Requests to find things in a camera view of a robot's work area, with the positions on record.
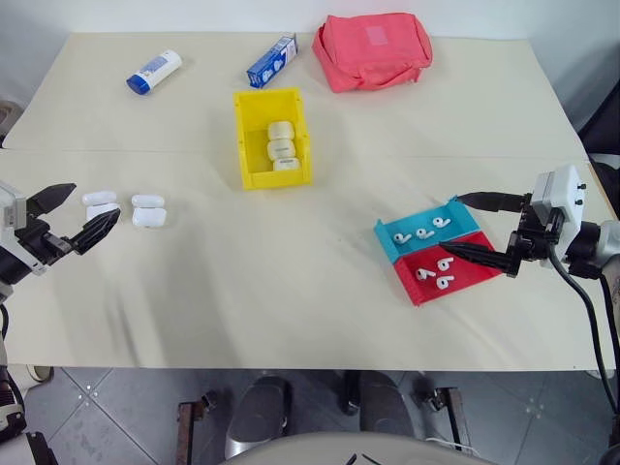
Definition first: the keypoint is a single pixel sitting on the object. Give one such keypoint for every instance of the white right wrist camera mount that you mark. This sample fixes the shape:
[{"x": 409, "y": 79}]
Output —
[{"x": 559, "y": 194}]

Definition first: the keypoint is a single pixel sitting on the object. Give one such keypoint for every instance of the white bottle with blue cap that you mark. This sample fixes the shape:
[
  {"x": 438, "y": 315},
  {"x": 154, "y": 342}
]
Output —
[{"x": 155, "y": 71}]

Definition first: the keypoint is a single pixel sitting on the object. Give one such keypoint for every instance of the blue and white carton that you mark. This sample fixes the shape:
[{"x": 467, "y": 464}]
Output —
[{"x": 272, "y": 62}]

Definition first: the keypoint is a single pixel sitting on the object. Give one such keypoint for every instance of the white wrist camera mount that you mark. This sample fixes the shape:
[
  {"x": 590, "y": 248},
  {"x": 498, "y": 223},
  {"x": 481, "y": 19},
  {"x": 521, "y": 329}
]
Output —
[
  {"x": 559, "y": 194},
  {"x": 10, "y": 210}
]

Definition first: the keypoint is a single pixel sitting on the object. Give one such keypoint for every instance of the red plastic tray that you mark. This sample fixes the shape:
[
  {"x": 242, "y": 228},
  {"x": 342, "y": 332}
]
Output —
[{"x": 465, "y": 286}]

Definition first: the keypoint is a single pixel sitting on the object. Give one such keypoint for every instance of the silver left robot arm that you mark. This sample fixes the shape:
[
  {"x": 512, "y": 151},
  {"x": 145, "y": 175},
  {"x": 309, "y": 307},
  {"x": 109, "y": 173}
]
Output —
[{"x": 12, "y": 269}]

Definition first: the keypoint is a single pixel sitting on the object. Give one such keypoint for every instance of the yellow plastic bin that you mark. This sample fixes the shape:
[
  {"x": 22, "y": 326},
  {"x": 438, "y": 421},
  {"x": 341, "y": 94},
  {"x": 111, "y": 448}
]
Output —
[{"x": 252, "y": 145}]

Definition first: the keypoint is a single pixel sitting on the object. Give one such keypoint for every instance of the black chair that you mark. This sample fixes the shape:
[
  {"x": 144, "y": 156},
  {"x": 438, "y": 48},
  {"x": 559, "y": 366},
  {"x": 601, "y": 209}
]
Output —
[{"x": 600, "y": 118}]

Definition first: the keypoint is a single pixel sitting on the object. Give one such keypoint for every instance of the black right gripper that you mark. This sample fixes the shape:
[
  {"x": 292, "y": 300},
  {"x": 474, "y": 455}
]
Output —
[{"x": 530, "y": 239}]

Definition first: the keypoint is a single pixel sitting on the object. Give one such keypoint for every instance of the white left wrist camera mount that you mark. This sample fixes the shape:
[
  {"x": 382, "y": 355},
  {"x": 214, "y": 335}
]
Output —
[{"x": 10, "y": 210}]

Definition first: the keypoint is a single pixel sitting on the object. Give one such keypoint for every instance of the rusty metal frame bar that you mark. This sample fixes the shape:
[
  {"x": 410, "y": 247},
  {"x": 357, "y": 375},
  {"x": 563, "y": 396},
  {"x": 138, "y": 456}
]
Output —
[
  {"x": 185, "y": 433},
  {"x": 458, "y": 419}
]

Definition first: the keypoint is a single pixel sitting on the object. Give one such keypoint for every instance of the open white charging case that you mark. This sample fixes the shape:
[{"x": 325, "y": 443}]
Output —
[
  {"x": 101, "y": 204},
  {"x": 149, "y": 210}
]

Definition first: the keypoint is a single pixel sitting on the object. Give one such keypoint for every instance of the closed white charging case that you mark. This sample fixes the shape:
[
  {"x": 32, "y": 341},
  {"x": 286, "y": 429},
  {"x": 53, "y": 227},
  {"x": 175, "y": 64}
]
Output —
[
  {"x": 281, "y": 131},
  {"x": 286, "y": 164},
  {"x": 281, "y": 149}
]

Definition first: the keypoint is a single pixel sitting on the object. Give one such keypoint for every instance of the blue plastic tray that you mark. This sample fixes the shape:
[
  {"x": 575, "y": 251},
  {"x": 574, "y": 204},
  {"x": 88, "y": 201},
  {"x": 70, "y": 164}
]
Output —
[{"x": 460, "y": 220}]

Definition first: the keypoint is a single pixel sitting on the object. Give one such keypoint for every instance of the beige robot torso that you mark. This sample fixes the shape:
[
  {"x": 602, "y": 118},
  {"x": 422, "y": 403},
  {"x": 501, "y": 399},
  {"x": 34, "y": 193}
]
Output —
[{"x": 363, "y": 450}]

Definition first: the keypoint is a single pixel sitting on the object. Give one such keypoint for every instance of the pink fabric pouch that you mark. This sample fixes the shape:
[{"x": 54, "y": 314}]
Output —
[{"x": 370, "y": 51}]

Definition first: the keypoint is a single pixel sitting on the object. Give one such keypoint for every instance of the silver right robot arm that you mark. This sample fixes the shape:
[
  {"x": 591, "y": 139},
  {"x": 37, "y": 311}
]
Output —
[{"x": 598, "y": 244}]

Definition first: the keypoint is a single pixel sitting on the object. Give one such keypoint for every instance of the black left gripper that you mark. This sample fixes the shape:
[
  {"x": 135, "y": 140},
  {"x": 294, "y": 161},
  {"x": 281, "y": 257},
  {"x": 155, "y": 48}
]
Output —
[{"x": 44, "y": 240}]

